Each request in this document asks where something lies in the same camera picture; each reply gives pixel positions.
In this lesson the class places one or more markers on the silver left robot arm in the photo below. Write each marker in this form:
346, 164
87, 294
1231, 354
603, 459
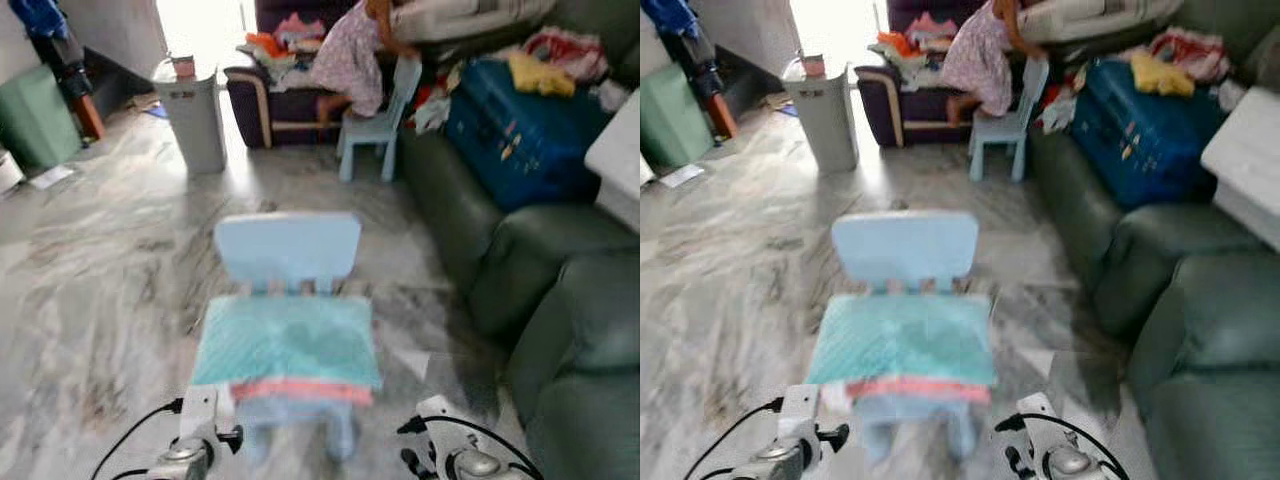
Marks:
182, 465
775, 465

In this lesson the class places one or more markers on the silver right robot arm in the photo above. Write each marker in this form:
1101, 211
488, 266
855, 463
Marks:
1072, 466
478, 467

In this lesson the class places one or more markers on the dark green leather sofa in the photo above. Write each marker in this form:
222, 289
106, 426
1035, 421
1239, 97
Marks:
560, 300
1200, 340

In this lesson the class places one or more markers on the light blue child chair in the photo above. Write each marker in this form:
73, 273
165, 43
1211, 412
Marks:
905, 245
372, 125
1002, 125
288, 248

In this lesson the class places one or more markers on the white paper sheet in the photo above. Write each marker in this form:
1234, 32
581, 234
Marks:
682, 176
52, 177

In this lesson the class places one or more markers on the purple armchair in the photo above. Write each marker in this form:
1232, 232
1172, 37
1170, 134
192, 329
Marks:
915, 105
290, 105

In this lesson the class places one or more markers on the blue suitcase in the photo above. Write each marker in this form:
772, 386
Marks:
1140, 140
520, 140

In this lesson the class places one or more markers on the green box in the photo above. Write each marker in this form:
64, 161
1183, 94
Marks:
672, 120
38, 120

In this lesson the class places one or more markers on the white crumpled clothes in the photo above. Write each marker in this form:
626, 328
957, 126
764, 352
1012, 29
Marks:
432, 112
1058, 113

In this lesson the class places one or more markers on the white table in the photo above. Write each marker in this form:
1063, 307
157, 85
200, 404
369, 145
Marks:
618, 150
1250, 160

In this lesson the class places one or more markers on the small cup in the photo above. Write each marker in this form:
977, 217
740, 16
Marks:
184, 67
814, 67

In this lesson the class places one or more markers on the pile of colourful clothes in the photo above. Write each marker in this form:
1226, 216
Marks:
280, 45
912, 45

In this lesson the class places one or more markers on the child in patterned dress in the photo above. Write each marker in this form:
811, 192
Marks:
350, 60
978, 60

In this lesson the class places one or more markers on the yellow cloth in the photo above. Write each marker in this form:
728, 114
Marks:
1162, 73
540, 75

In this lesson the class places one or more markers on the red and white clothes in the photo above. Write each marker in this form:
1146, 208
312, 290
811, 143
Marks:
1195, 50
575, 50

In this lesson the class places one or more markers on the white cushion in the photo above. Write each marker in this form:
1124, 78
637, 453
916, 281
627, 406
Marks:
1100, 18
470, 18

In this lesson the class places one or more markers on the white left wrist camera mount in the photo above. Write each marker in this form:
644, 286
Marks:
202, 410
800, 410

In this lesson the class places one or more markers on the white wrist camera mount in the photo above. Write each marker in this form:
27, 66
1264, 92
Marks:
202, 410
800, 410
438, 420
1036, 418

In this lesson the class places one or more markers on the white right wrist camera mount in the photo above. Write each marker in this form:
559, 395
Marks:
1036, 418
438, 420

